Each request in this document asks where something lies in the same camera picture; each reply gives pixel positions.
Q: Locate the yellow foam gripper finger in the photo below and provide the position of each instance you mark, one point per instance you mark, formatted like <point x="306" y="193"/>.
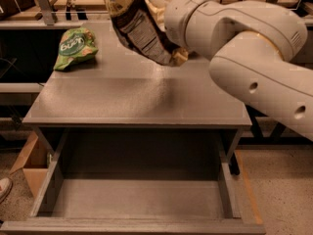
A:
<point x="157" y="9"/>
<point x="179" y="57"/>

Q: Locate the brown chip bag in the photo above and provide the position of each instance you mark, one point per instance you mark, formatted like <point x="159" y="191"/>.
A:
<point x="137" y="30"/>

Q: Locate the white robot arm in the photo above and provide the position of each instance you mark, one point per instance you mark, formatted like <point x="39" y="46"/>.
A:
<point x="249" y="45"/>

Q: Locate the green chip bag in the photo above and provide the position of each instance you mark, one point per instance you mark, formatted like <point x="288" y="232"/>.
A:
<point x="77" y="45"/>

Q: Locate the open grey top drawer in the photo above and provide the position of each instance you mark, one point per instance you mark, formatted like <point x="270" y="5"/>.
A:
<point x="136" y="184"/>

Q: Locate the grey cabinet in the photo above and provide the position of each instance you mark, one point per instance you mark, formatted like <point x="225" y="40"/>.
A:
<point x="122" y="88"/>

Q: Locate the cardboard box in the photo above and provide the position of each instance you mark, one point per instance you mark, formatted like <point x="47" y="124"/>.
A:
<point x="32" y="161"/>

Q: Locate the white red shoe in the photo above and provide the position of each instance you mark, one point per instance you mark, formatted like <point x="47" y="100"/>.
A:
<point x="6" y="185"/>

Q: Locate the left metal bracket post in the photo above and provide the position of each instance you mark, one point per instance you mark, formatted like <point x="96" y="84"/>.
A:
<point x="48" y="15"/>

